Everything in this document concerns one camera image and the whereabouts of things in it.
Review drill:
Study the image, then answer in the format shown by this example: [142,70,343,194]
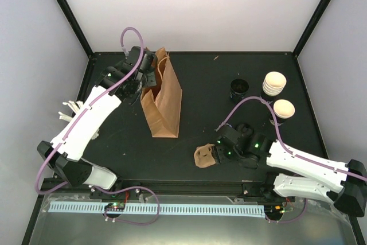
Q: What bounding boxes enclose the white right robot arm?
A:
[212,125,366,217]

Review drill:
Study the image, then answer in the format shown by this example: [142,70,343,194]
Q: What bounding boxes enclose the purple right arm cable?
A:
[216,96,367,182]

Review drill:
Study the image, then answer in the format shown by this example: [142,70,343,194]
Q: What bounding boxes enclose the right small circuit board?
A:
[264,204,294,215]

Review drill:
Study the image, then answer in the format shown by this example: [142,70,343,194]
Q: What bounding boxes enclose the stack of black paper cups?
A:
[260,71,287,104]

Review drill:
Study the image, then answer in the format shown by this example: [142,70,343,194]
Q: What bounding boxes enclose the black frame post left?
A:
[56,0,93,58]

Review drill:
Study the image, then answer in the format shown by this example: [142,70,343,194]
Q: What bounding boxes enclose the black front aluminium rail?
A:
[36,176,275,201]

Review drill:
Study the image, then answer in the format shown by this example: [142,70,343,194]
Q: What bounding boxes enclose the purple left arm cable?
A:
[34,26,144,195]

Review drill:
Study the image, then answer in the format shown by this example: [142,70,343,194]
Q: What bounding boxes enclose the black frame post right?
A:
[292,0,331,58]

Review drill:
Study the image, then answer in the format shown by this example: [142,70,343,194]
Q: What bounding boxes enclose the left small circuit board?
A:
[104,203,125,212]

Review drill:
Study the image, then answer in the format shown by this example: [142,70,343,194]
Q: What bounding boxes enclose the brown paper bag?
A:
[140,48,182,138]

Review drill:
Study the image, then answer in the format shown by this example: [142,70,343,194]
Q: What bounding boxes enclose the white wooden stirrers in glass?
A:
[58,100,84,122]

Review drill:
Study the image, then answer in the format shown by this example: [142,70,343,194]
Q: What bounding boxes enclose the white slotted cable duct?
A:
[48,201,265,218]

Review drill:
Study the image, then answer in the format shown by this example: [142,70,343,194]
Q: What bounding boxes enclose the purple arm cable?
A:
[34,26,144,195]
[216,96,367,182]

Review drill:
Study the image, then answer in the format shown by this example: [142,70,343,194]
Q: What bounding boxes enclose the small circuit board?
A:
[104,203,125,212]
[264,204,294,215]

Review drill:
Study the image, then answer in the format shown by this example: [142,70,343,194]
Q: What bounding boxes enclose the black cup with coffee beans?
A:
[230,79,249,103]

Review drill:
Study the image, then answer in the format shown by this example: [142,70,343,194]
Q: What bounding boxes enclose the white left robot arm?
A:
[37,46,158,199]

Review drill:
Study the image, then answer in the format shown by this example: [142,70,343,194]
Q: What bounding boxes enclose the black frame post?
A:
[292,0,331,58]
[56,0,93,58]

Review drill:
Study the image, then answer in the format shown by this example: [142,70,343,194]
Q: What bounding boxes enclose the single black paper cup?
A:
[270,99,295,126]

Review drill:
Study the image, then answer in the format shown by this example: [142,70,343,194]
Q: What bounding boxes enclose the brown cardboard cup carrier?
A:
[193,143,216,168]

